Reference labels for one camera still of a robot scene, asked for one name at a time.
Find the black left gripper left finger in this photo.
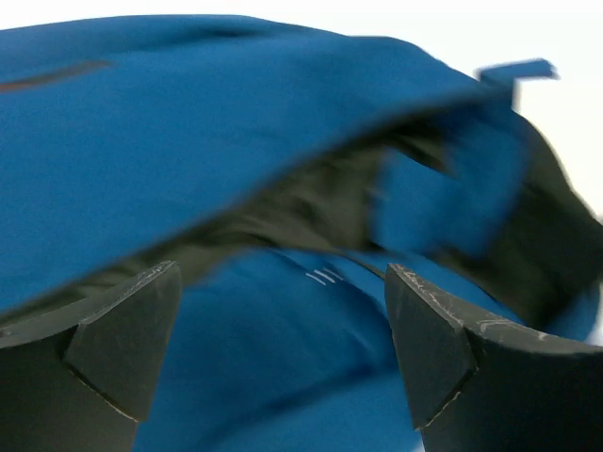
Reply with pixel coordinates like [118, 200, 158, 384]
[1, 262, 182, 452]

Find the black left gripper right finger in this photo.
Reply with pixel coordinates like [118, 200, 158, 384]
[385, 265, 602, 452]

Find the blue and black jacket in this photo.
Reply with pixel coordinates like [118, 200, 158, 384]
[1, 15, 602, 451]

